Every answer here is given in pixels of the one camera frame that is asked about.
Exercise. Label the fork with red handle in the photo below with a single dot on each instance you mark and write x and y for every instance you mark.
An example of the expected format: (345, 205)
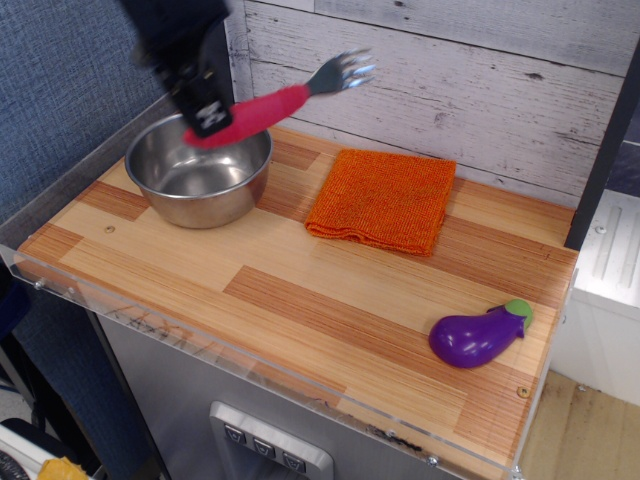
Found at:
(346, 70)

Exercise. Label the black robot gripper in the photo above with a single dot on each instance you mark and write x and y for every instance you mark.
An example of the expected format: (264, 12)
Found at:
(180, 41)

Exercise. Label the stainless steel bowl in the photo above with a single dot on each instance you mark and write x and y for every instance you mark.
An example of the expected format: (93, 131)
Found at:
(198, 188)

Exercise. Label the white cabinet at right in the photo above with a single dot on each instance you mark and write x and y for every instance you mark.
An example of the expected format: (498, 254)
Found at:
(597, 343)

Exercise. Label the clear acrylic front guard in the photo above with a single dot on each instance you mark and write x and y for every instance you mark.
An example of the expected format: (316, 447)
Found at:
(121, 367)

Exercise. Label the orange folded cloth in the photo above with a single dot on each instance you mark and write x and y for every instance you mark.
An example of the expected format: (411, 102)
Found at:
(384, 200)

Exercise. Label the silver control panel with buttons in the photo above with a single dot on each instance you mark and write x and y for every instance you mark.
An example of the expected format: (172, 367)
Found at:
(253, 449)

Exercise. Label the purple toy eggplant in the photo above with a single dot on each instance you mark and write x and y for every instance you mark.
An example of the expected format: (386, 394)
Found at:
(470, 341)

